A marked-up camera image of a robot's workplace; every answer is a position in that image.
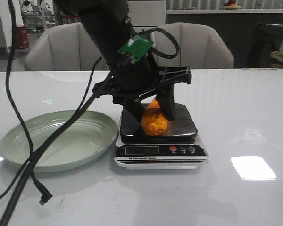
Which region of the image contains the white drawer cabinet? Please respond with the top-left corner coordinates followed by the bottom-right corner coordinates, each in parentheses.
top-left (128, 0), bottom-right (166, 27)

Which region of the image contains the black thick cable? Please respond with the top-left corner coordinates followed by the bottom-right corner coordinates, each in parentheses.
top-left (0, 0), bottom-right (102, 226)

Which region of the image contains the dark counter with white top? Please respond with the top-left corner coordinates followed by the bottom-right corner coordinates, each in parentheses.
top-left (166, 9), bottom-right (283, 68)

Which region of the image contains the left grey upholstered chair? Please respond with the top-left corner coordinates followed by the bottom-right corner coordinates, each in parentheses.
top-left (24, 22), bottom-right (100, 71)

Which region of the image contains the red bin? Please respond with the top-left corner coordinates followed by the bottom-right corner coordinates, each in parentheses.
top-left (16, 26), bottom-right (29, 49)

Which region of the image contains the black silver kitchen scale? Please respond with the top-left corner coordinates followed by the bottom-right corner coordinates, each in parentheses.
top-left (114, 103), bottom-right (209, 170)

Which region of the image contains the dark appliance cabinet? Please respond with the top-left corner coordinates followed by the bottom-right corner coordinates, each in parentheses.
top-left (246, 24), bottom-right (283, 68)

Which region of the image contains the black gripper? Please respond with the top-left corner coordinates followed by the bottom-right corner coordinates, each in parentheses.
top-left (92, 52), bottom-right (191, 123)

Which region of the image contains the orange corn cob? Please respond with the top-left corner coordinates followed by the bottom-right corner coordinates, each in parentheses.
top-left (141, 99), bottom-right (168, 136)

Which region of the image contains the grey upholstered chair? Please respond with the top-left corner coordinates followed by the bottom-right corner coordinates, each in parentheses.
top-left (154, 22), bottom-right (234, 69)
top-left (24, 22), bottom-right (100, 71)

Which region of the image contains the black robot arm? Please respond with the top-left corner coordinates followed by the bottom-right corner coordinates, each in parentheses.
top-left (56, 0), bottom-right (191, 121)

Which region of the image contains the right grey upholstered chair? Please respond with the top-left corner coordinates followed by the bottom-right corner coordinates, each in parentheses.
top-left (154, 22), bottom-right (234, 69)

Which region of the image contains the fruit bowl on counter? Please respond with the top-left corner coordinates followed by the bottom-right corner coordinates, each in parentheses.
top-left (222, 0), bottom-right (242, 10)

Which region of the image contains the green circuit board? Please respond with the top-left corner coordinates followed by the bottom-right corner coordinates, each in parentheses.
top-left (118, 34), bottom-right (154, 62)

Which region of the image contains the black usb cable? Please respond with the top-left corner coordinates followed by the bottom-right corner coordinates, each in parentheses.
top-left (141, 27), bottom-right (180, 60)

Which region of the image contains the pale green plate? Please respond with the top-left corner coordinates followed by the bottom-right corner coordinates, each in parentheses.
top-left (0, 110), bottom-right (118, 172)

